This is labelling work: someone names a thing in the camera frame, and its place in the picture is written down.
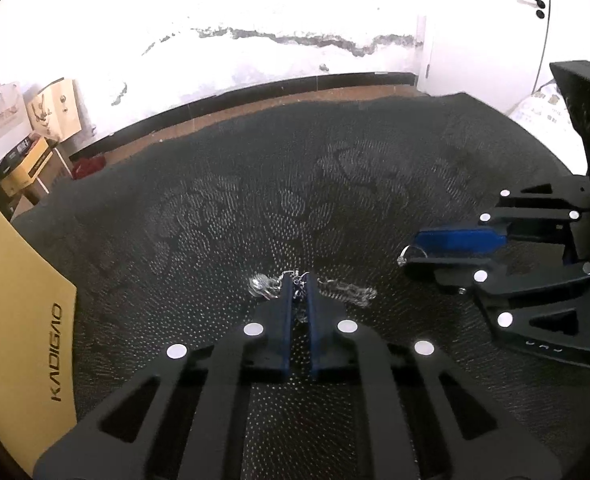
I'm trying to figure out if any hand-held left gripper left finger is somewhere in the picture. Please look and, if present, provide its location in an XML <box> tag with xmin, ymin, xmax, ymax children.
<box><xmin>32</xmin><ymin>275</ymin><xmax>296</xmax><ymax>480</ymax></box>

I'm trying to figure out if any brown cardboard box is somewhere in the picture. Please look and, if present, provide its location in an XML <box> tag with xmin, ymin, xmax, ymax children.
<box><xmin>12</xmin><ymin>150</ymin><xmax>74</xmax><ymax>217</ymax></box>

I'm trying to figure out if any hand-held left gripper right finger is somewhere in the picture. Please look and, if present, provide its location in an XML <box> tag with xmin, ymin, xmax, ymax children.
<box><xmin>308</xmin><ymin>272</ymin><xmax>562</xmax><ymax>480</ymax></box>

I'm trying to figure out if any red cloth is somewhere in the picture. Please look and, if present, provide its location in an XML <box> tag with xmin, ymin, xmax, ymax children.
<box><xmin>70</xmin><ymin>155</ymin><xmax>107</xmax><ymax>180</ymax></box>

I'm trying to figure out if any white printed sack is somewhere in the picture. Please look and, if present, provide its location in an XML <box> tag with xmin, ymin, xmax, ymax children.
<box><xmin>507</xmin><ymin>82</ymin><xmax>588</xmax><ymax>172</ymax></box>

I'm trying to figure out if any flat black box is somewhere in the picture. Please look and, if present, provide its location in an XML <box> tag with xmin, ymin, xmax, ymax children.
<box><xmin>4</xmin><ymin>132</ymin><xmax>44</xmax><ymax>166</ymax></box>

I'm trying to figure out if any flat yellow box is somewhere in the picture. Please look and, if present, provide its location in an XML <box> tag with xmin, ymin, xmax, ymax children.
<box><xmin>0</xmin><ymin>137</ymin><xmax>56</xmax><ymax>197</ymax></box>

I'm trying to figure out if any white gift bag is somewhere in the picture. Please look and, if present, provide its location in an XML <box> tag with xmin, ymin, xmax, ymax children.
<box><xmin>0</xmin><ymin>81</ymin><xmax>31</xmax><ymax>184</ymax></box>

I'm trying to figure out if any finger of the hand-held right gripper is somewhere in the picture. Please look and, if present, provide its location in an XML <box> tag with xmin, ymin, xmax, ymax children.
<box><xmin>404</xmin><ymin>255</ymin><xmax>590</xmax><ymax>369</ymax></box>
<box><xmin>414</xmin><ymin>177</ymin><xmax>590</xmax><ymax>259</ymax></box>

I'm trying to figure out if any yellow cardboard box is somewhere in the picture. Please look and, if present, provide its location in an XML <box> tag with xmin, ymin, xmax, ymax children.
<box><xmin>0</xmin><ymin>201</ymin><xmax>79</xmax><ymax>479</ymax></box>

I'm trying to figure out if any dark patterned table cloth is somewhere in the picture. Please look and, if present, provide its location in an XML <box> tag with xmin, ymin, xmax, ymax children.
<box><xmin>12</xmin><ymin>92</ymin><xmax>590</xmax><ymax>480</ymax></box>

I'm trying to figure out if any white door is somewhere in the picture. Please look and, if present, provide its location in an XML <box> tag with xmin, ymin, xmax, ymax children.
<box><xmin>417</xmin><ymin>0</ymin><xmax>552</xmax><ymax>97</ymax></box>

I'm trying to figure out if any silver chain bracelet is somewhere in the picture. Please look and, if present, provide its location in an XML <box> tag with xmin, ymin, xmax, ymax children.
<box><xmin>248</xmin><ymin>269</ymin><xmax>379</xmax><ymax>324</ymax></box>

